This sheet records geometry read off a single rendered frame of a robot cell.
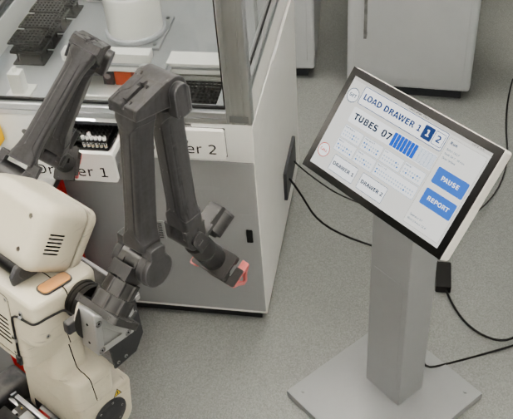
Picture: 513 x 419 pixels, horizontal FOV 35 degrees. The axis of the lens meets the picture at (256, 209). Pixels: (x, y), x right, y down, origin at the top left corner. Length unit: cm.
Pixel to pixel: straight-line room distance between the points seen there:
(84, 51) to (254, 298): 139
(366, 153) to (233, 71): 48
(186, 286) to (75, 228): 143
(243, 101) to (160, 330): 110
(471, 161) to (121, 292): 92
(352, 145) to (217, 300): 109
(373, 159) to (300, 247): 131
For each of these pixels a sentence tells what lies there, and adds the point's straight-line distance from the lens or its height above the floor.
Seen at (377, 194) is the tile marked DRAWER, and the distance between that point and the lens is 218.
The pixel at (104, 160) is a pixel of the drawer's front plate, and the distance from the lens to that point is 254.
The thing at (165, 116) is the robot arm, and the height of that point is 155.
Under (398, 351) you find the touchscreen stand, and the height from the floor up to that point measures 32.
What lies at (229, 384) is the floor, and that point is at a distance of 301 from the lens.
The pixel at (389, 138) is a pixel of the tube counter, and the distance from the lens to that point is 219.
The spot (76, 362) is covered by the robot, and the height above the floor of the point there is 92.
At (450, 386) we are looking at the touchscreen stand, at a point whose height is 4.
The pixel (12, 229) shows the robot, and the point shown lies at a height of 134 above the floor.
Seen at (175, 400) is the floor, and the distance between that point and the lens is 300.
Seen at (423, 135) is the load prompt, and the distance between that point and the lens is 214.
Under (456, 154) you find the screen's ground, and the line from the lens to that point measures 209.
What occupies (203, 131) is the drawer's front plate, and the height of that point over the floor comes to 93.
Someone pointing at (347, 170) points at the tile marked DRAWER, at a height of 100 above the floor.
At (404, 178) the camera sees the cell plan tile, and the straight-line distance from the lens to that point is 214.
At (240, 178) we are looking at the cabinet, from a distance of 266.
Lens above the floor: 242
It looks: 42 degrees down
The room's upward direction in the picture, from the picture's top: 5 degrees counter-clockwise
